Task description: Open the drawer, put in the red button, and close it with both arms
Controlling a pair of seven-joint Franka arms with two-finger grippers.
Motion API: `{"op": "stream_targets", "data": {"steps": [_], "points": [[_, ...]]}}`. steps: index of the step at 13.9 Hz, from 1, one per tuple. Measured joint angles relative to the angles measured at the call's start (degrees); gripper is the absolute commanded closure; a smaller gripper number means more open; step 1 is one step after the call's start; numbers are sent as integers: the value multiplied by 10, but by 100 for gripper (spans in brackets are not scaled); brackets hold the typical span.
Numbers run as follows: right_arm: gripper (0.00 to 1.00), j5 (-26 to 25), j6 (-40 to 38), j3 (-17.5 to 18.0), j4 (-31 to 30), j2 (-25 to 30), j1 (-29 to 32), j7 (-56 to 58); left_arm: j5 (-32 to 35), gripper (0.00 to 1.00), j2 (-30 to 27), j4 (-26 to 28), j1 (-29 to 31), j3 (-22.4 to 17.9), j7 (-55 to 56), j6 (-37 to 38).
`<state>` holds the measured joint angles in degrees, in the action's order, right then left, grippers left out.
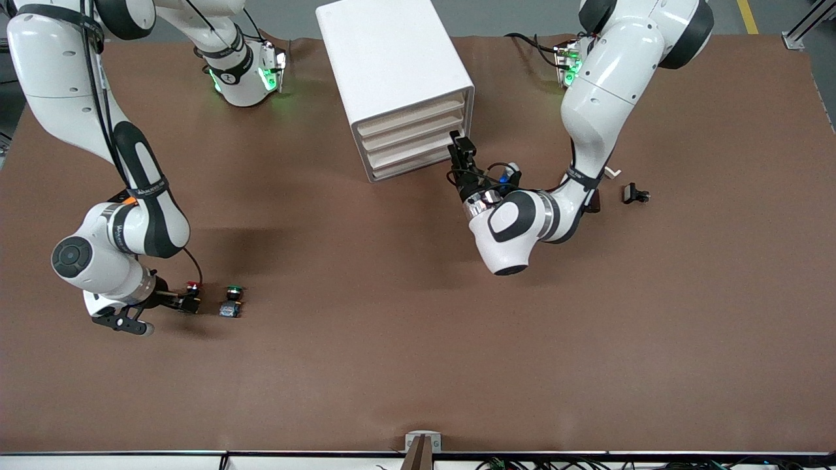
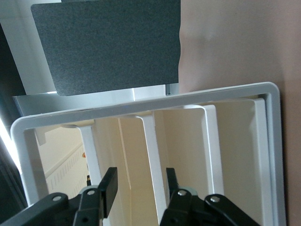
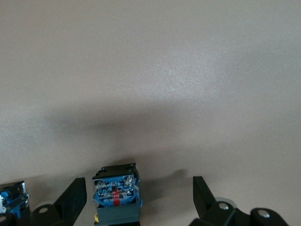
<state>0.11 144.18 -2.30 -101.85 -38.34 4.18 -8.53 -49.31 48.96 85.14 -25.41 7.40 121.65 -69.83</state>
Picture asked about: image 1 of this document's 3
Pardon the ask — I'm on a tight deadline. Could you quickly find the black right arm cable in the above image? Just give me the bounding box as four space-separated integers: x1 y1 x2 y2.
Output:
82 13 204 288

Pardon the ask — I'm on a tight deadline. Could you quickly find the aluminium frame profile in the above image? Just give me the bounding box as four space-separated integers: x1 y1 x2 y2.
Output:
782 0 836 50

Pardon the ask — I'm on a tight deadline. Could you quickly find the green push button switch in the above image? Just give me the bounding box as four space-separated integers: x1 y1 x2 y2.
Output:
219 285 248 319

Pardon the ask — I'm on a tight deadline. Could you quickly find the white table edge rail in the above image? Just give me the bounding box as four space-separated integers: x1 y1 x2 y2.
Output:
0 450 836 470

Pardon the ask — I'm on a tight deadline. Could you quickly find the black base cable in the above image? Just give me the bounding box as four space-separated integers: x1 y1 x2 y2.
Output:
506 33 566 69

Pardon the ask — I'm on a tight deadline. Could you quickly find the grey table edge bracket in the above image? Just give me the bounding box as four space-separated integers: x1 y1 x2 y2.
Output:
402 431 442 470

